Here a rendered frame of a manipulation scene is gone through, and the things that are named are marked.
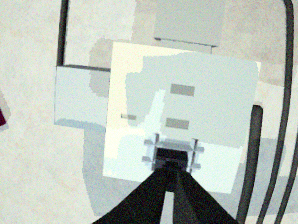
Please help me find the small pink cube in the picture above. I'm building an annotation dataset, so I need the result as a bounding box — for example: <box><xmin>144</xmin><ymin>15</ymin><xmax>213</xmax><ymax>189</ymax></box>
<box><xmin>0</xmin><ymin>111</ymin><xmax>7</xmax><ymax>125</ymax></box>

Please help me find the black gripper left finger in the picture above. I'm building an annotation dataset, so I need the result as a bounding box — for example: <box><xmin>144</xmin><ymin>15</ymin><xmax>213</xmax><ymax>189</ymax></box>
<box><xmin>92</xmin><ymin>168</ymin><xmax>168</xmax><ymax>224</ymax></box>

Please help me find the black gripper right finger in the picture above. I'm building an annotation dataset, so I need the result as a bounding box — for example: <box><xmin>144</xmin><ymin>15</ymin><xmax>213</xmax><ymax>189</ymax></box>
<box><xmin>173</xmin><ymin>171</ymin><xmax>239</xmax><ymax>224</ymax></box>

